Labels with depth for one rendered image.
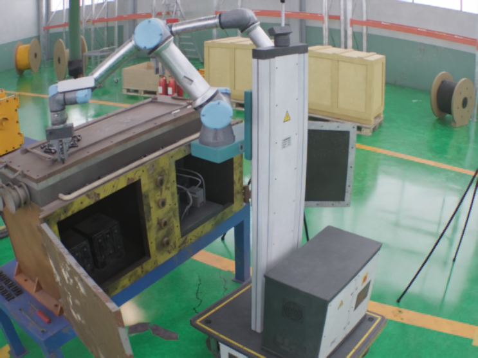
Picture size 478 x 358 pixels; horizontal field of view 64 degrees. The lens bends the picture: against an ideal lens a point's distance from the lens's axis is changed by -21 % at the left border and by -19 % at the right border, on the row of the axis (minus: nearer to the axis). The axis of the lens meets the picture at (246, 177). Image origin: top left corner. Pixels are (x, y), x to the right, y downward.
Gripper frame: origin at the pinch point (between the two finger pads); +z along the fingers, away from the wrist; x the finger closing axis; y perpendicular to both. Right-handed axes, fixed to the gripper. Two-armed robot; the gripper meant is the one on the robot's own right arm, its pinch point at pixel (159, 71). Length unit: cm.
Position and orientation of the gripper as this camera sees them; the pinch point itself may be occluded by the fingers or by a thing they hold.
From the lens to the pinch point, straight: 263.1
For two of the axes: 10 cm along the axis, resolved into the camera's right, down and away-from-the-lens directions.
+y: -6.3, 3.1, -7.1
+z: 0.0, 9.2, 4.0
